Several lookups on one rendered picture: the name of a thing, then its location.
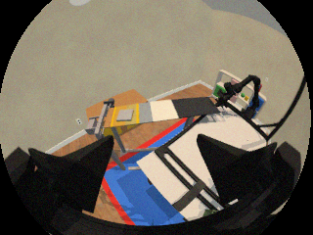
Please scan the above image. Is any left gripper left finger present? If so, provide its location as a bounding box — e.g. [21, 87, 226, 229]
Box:
[28, 135, 114, 213]

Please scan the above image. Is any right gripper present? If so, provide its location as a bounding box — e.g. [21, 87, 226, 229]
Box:
[216, 92, 231, 108]

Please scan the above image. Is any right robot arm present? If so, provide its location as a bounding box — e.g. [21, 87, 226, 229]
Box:
[224, 75, 260, 111]

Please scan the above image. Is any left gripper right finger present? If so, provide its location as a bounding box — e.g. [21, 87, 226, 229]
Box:
[197, 134, 278, 206]

